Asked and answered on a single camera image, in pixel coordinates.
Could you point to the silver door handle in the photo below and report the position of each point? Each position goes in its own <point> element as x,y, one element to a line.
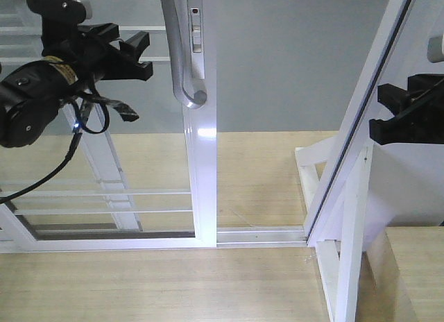
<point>177,54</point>

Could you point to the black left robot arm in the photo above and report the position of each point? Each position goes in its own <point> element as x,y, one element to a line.
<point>33,94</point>

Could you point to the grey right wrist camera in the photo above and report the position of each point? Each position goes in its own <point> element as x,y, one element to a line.
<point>435,50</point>

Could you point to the light wooden floor board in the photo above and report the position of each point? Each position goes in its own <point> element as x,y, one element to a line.
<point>258,185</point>

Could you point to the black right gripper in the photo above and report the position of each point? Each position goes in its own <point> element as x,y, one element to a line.
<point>420,108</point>

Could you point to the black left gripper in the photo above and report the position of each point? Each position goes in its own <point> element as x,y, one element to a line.
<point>66,44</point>

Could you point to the light wooden box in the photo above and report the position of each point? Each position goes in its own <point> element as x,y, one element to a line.
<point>407,267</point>

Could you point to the white framed sliding glass door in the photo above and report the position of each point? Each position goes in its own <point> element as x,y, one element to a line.
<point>146,184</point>

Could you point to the aluminium door floor track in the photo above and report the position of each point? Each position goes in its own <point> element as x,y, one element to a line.
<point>261,237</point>

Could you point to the white triangular support brace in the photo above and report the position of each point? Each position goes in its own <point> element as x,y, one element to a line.
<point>308,169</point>

